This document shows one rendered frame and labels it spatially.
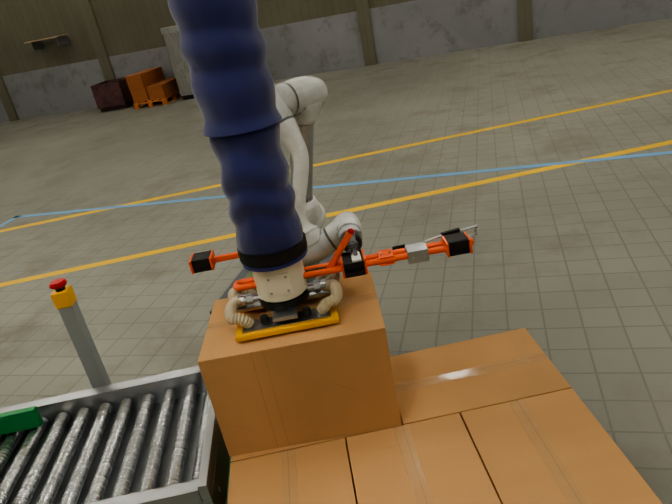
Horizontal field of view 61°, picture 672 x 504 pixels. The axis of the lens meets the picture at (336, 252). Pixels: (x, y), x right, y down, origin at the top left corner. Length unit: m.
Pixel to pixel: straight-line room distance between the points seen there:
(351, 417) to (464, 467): 0.40
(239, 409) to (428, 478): 0.64
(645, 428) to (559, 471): 1.04
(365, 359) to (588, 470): 0.72
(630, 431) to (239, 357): 1.74
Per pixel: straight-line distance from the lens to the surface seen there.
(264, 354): 1.85
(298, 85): 2.32
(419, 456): 1.95
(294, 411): 1.98
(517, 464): 1.91
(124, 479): 2.22
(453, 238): 1.94
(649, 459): 2.76
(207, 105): 1.68
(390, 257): 1.90
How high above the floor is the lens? 1.92
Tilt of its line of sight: 24 degrees down
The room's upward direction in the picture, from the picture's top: 11 degrees counter-clockwise
